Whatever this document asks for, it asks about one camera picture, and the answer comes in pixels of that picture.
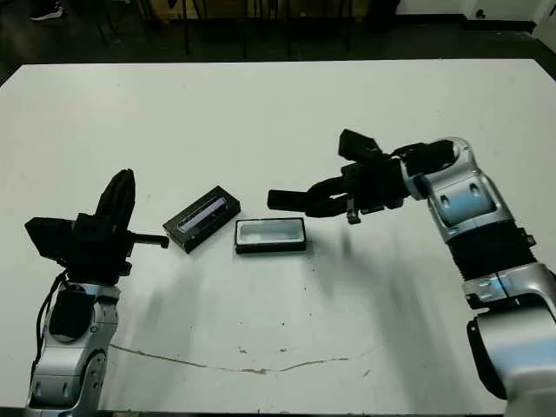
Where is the black box base white insert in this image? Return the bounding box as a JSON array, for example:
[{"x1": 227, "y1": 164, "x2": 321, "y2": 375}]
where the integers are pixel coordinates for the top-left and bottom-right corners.
[{"x1": 234, "y1": 217, "x2": 308, "y2": 256}]

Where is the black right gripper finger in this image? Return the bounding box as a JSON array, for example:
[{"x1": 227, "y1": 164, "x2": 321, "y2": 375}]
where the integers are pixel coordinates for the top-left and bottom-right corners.
[
  {"x1": 303, "y1": 176, "x2": 351, "y2": 201},
  {"x1": 303, "y1": 198, "x2": 348, "y2": 218}
]

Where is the black waste bin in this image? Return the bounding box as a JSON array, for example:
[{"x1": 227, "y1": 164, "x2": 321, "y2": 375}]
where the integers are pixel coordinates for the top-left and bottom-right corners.
[{"x1": 364, "y1": 0, "x2": 400, "y2": 34}]

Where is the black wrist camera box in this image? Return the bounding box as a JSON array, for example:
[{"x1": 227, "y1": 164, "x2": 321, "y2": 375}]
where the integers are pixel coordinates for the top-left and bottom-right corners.
[
  {"x1": 24, "y1": 216, "x2": 79, "y2": 267},
  {"x1": 338, "y1": 129, "x2": 380, "y2": 165}
]

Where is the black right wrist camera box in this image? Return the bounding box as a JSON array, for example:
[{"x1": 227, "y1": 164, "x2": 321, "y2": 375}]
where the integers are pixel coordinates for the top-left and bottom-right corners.
[{"x1": 338, "y1": 129, "x2": 380, "y2": 165}]

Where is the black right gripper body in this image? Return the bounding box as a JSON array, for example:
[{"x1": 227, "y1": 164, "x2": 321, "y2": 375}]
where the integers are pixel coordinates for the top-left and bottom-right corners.
[{"x1": 341, "y1": 159, "x2": 409, "y2": 225}]

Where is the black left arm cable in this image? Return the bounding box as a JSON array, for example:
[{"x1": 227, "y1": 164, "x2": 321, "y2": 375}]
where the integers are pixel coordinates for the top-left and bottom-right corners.
[{"x1": 36, "y1": 271, "x2": 66, "y2": 361}]

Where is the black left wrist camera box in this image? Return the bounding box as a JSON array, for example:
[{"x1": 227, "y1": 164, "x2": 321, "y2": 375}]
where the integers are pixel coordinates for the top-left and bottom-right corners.
[{"x1": 24, "y1": 216, "x2": 79, "y2": 267}]

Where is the black mesh chair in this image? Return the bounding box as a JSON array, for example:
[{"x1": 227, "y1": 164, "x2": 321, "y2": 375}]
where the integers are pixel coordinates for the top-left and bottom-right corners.
[
  {"x1": 284, "y1": 0, "x2": 354, "y2": 57},
  {"x1": 181, "y1": 0, "x2": 249, "y2": 60}
]

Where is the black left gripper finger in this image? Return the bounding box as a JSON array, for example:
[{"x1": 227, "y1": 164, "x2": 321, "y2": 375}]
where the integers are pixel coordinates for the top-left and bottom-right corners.
[
  {"x1": 122, "y1": 169, "x2": 136, "y2": 234},
  {"x1": 96, "y1": 170, "x2": 125, "y2": 234}
]

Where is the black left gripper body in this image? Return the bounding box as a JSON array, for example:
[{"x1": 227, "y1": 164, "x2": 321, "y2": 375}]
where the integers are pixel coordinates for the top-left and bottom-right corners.
[{"x1": 64, "y1": 212, "x2": 170, "y2": 287}]

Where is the black box lid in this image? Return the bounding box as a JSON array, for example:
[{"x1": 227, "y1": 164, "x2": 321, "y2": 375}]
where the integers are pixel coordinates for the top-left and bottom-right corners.
[{"x1": 162, "y1": 186, "x2": 242, "y2": 255}]

